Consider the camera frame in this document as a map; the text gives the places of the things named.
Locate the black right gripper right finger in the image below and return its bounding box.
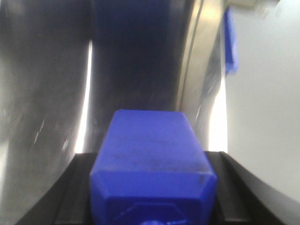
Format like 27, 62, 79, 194
206, 151, 300, 225

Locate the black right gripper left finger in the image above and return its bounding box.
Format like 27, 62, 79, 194
17, 153, 97, 225

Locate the blue bottle part with cap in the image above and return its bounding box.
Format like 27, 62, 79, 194
90, 110, 217, 225

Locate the blue bottle part without cap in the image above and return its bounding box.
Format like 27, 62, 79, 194
223, 7, 239, 75

